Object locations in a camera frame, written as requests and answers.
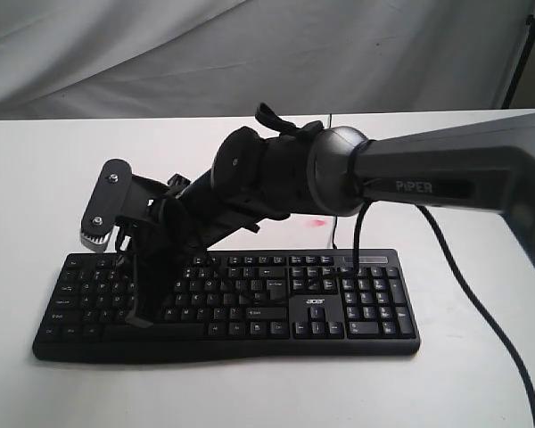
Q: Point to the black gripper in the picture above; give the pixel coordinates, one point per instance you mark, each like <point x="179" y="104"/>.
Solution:
<point x="167" y="226"/>

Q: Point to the black acer keyboard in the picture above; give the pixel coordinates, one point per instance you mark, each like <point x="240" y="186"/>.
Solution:
<point x="234" y="304"/>

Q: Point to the white backdrop cloth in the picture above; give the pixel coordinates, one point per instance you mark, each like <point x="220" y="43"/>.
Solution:
<point x="156" y="59"/>

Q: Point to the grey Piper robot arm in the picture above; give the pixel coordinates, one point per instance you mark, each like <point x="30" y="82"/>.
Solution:
<point x="339" y="171"/>

